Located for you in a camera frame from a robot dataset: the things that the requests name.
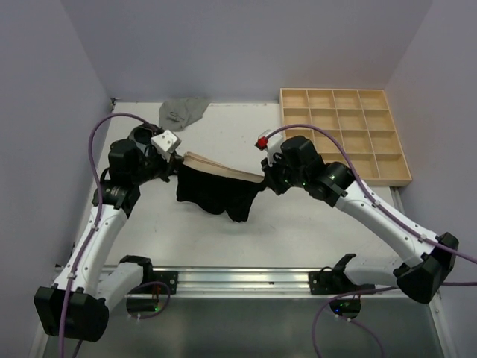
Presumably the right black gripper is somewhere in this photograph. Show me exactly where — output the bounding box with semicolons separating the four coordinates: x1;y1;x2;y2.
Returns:
262;148;308;194

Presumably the black striped underwear grey waistband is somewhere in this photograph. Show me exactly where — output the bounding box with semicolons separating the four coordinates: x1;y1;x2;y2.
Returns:
127;125;164;147

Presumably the black underwear beige waistband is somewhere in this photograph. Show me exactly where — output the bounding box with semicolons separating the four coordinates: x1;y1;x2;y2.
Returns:
176;152;267;222

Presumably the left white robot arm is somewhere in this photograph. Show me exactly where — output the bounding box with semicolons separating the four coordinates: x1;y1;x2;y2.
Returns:
34;134;180;342

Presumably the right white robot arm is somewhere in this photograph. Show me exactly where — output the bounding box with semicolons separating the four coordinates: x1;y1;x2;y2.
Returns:
256;134;459;304

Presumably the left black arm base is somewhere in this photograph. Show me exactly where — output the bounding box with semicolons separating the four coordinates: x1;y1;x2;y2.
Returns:
119;255;178;295

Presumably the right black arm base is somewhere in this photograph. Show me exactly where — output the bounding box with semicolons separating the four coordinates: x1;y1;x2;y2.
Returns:
308;254;376;295

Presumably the grey crumpled underwear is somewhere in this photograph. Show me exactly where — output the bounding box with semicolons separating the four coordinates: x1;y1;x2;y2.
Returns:
159;97;211;131

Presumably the wooden compartment tray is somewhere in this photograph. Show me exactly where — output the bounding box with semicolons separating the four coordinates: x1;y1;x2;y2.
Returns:
279;88;412;187

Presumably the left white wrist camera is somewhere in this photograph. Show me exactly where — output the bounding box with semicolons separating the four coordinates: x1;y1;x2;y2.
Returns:
151;130;181;160

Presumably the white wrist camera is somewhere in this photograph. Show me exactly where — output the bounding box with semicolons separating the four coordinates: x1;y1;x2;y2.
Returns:
151;130;181;160
255;130;284;155

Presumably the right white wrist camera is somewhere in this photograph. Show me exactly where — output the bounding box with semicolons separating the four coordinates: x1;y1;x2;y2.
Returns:
255;130;284;155

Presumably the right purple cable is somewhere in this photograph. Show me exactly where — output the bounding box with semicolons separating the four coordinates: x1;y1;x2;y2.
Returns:
270;124;477;358

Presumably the purple cable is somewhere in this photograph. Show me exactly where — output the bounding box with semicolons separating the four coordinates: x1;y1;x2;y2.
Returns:
270;124;477;358
57;113;172;358

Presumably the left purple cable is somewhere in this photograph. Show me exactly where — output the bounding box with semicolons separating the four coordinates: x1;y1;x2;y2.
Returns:
57;113;172;358

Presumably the aluminium mounting rail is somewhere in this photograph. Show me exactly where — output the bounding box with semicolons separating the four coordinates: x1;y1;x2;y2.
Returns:
51;265;411;299

